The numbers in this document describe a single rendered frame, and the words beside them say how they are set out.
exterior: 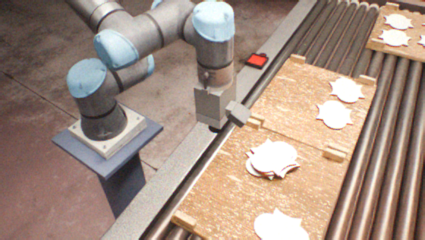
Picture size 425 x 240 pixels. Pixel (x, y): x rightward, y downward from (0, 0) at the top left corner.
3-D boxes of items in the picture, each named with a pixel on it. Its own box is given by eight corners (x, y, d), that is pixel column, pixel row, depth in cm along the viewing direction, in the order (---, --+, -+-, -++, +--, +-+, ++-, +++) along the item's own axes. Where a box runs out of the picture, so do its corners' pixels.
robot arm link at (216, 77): (239, 53, 68) (221, 76, 63) (238, 71, 72) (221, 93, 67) (207, 44, 71) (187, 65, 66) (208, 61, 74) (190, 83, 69)
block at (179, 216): (174, 220, 83) (172, 214, 82) (177, 214, 85) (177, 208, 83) (193, 231, 81) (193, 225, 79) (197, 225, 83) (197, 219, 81)
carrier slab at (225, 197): (170, 221, 85) (169, 218, 84) (240, 123, 110) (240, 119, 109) (301, 293, 73) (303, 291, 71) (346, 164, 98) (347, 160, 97)
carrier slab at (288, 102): (242, 121, 111) (243, 118, 110) (287, 61, 136) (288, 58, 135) (347, 163, 98) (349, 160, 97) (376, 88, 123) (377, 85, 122)
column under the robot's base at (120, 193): (92, 253, 172) (26, 141, 111) (143, 200, 194) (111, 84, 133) (145, 299, 156) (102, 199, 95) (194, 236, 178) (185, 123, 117)
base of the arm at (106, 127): (72, 131, 109) (61, 110, 102) (102, 102, 118) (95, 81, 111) (108, 147, 104) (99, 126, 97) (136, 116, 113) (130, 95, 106)
